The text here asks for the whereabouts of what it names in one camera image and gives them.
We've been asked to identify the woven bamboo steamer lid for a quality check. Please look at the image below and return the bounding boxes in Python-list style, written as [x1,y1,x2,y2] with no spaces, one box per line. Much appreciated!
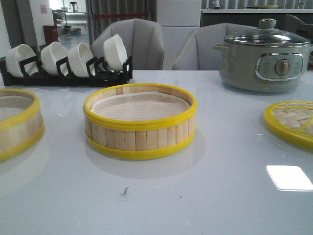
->
[264,101,313,150]

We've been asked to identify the glass pot lid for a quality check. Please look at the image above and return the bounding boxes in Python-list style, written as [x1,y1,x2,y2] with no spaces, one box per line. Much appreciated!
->
[224,18,311,47]

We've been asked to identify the grey chair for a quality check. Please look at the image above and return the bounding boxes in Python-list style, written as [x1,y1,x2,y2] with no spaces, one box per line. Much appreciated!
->
[172,23,254,71]
[90,19,164,70]

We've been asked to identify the grey electric cooking pot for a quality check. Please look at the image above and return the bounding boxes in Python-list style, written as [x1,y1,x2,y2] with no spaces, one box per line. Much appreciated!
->
[213,42,313,93]

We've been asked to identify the white bowl right upright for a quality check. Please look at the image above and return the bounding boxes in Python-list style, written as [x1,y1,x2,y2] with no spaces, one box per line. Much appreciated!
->
[103,34,128,71]

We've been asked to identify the white cabinet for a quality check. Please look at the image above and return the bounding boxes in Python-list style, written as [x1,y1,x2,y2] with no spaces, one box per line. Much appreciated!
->
[156,0,201,70]

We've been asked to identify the black dish rack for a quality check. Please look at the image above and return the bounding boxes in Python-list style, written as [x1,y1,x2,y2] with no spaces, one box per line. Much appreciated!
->
[0,55,133,88]

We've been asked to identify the grey chair left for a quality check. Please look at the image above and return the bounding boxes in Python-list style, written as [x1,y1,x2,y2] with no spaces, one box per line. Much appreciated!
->
[90,19,164,70]

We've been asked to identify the bamboo steamer basket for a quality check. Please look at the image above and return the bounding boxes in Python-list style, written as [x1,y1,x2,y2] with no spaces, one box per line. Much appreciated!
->
[0,89,45,162]
[83,83,197,160]

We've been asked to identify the white bowl far left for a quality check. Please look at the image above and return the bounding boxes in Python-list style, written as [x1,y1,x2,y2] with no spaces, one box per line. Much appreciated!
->
[5,44,36,77]

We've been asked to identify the white steamer liner paper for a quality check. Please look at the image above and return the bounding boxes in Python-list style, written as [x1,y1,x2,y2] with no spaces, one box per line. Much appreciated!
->
[91,92,190,121]

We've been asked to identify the red bin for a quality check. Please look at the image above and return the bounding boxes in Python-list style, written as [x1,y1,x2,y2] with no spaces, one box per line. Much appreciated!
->
[43,24,59,45]

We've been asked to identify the grey chair right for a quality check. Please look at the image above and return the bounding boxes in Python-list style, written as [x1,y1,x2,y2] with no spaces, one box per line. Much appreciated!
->
[172,23,254,71]

